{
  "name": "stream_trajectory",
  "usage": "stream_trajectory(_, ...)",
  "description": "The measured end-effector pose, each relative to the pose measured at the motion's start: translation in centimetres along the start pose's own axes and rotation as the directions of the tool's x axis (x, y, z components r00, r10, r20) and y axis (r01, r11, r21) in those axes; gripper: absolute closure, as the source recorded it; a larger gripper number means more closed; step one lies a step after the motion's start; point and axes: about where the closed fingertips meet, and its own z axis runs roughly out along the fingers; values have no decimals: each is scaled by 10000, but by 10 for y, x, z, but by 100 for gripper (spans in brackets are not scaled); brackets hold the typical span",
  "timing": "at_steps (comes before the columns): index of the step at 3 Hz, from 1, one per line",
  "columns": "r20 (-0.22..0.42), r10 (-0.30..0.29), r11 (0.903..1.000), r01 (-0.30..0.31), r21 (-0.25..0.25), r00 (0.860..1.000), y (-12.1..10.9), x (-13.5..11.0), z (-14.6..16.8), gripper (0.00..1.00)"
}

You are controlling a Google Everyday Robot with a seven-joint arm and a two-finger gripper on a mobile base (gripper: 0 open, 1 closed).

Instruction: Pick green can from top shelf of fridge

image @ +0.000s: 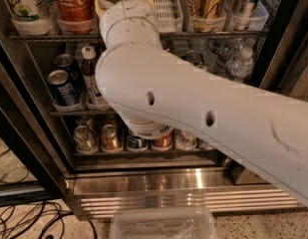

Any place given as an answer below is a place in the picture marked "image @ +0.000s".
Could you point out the water bottle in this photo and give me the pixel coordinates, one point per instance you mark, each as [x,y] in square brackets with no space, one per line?
[224,49]
[240,66]

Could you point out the water bottle rear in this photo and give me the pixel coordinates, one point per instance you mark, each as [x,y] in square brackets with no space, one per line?
[224,49]

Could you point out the red coca-cola can top shelf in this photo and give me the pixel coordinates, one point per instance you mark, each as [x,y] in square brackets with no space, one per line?
[75,10]

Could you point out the fridge glass door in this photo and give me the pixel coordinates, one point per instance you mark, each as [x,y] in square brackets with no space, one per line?
[243,176]

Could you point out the green can rear middle shelf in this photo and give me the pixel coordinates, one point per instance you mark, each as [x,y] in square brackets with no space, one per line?
[194,57]

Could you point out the white empty plastic basket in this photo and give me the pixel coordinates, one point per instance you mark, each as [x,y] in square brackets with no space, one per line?
[169,15]

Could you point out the blue can rear middle shelf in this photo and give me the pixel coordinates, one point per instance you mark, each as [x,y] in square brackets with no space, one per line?
[68,63]

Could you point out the blue can front middle shelf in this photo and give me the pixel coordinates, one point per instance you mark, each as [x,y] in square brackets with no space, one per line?
[62,88]

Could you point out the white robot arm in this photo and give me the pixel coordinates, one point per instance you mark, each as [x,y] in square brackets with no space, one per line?
[151,88]

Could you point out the clear plastic bin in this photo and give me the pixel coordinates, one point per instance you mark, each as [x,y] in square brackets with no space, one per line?
[163,223]

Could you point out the gold can top shelf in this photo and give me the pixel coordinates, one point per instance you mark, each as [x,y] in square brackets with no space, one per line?
[205,0]

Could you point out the blue can bottom shelf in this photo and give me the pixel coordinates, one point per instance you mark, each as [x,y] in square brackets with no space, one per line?
[135,141]

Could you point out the iced tea bottle white cap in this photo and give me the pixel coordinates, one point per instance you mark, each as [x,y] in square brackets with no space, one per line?
[88,70]

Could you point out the tea bottle bottom shelf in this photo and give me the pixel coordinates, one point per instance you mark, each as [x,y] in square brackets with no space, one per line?
[205,145]

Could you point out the stainless fridge base grille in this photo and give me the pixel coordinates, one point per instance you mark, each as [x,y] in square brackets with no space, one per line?
[100,196]

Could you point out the white can bottom shelf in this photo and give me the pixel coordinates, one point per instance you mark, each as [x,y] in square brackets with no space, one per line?
[84,138]

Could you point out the silver can top shelf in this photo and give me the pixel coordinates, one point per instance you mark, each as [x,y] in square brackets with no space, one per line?
[242,11]

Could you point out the clear bottle bottom shelf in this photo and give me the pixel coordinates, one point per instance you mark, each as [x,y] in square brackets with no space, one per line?
[185,140]

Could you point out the orange can bottom shelf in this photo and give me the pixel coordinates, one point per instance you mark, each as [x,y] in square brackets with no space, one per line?
[109,138]

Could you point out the blue can shelf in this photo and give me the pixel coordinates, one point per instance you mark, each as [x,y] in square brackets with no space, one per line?
[135,141]
[62,88]
[68,63]

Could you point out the water bottle front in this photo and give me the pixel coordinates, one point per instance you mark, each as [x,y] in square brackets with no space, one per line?
[240,66]

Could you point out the red can bottom shelf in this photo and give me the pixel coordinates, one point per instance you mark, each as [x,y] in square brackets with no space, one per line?
[163,142]

